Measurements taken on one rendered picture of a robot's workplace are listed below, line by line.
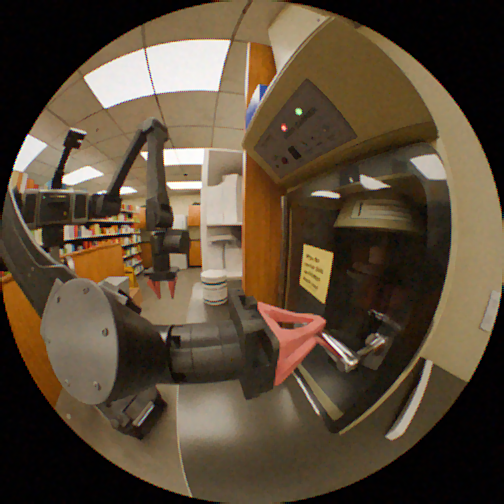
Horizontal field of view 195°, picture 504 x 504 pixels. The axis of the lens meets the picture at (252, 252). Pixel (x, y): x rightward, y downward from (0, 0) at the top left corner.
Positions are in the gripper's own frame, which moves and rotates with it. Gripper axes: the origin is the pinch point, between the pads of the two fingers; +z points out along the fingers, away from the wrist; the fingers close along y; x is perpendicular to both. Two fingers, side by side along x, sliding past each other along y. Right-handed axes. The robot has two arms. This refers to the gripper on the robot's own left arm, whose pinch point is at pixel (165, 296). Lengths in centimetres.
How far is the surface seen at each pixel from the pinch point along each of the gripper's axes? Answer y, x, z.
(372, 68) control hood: 26, -43, -36
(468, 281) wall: 76, -56, -13
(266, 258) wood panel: 30.3, -9.0, -13.3
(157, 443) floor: -42, -24, 110
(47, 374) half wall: -161, -14, 87
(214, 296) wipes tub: 16.6, 20.5, 10.9
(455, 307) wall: 77, -54, -4
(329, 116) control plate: 27, -35, -35
